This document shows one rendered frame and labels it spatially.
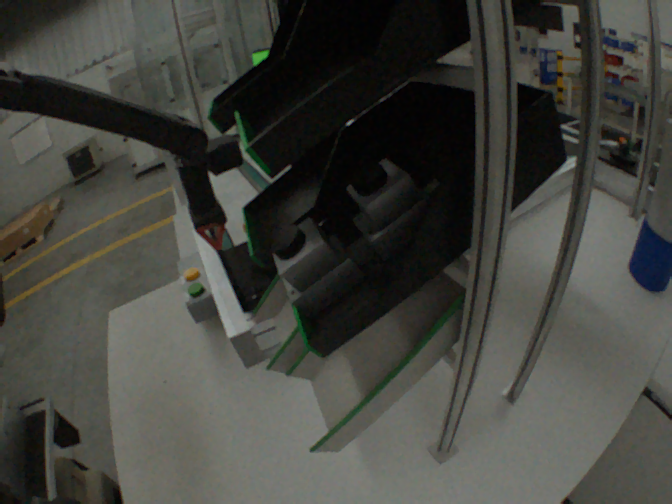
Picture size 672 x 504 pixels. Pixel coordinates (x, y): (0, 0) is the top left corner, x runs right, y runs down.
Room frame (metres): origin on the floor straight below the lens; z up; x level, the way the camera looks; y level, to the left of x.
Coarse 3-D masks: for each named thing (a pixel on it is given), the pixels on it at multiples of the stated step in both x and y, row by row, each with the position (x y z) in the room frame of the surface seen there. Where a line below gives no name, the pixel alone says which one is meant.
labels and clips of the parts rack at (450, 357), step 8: (536, 8) 0.31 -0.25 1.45; (544, 8) 0.30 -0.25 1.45; (552, 8) 0.29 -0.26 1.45; (560, 8) 0.28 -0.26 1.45; (520, 16) 0.33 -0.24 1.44; (528, 16) 0.32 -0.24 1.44; (536, 16) 0.31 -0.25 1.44; (544, 16) 0.30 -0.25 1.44; (552, 16) 0.29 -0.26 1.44; (560, 16) 0.29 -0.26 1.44; (520, 24) 0.33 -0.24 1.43; (528, 24) 0.32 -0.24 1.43; (536, 24) 0.31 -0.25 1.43; (544, 24) 0.30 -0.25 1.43; (552, 24) 0.30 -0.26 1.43; (560, 24) 0.29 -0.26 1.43; (560, 168) 0.28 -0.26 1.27; (448, 352) 0.21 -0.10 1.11; (456, 352) 0.21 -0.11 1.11; (448, 360) 0.20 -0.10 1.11
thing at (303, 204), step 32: (384, 96) 0.49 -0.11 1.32; (416, 96) 0.36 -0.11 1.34; (352, 128) 0.34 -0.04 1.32; (320, 160) 0.46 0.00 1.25; (352, 160) 0.34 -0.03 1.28; (288, 192) 0.44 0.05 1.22; (320, 192) 0.33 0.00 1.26; (256, 224) 0.41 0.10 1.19; (288, 224) 0.33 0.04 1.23; (256, 256) 0.32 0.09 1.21
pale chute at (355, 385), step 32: (448, 288) 0.26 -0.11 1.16; (384, 320) 0.29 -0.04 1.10; (416, 320) 0.25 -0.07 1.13; (448, 320) 0.20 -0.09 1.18; (352, 352) 0.28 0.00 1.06; (384, 352) 0.25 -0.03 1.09; (416, 352) 0.19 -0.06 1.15; (320, 384) 0.27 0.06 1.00; (352, 384) 0.24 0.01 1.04; (384, 384) 0.18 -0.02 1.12; (352, 416) 0.18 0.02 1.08; (320, 448) 0.17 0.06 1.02
